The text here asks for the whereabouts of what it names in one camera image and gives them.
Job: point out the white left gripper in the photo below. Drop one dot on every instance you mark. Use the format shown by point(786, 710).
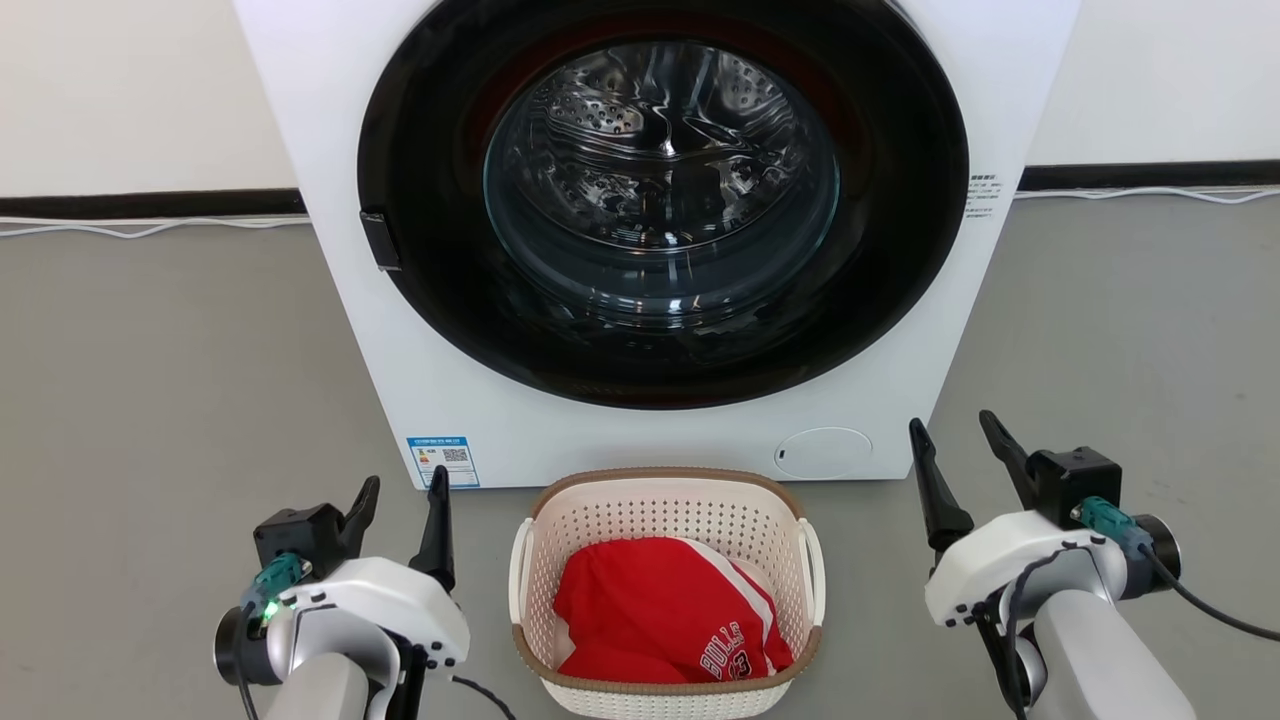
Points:
point(390, 595)

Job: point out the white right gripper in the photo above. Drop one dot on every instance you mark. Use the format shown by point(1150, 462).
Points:
point(1010, 560)

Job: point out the white perforated laundry basket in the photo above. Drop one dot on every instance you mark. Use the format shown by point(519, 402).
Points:
point(670, 505)

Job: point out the blue energy label sticker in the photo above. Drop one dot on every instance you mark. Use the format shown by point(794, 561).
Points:
point(462, 462)

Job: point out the round white filter cover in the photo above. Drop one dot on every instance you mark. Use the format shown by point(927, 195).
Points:
point(825, 453)

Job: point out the white front-load washing machine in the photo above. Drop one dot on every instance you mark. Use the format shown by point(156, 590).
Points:
point(600, 440)

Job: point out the round black glass washer door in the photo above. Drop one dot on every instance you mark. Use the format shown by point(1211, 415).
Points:
point(420, 270)

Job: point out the red basketball jersey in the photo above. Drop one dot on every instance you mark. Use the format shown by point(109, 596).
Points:
point(650, 610)

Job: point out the small printed text sticker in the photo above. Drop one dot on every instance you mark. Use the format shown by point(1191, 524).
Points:
point(982, 197)

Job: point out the stainless steel washer drum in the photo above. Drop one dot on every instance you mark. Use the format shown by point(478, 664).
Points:
point(650, 150)

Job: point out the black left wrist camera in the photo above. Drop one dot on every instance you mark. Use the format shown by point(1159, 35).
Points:
point(300, 535)

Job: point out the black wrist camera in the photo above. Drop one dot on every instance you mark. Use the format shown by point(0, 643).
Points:
point(300, 535)
point(1075, 480)

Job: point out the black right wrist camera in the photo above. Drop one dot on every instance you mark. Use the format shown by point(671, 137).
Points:
point(1075, 480)

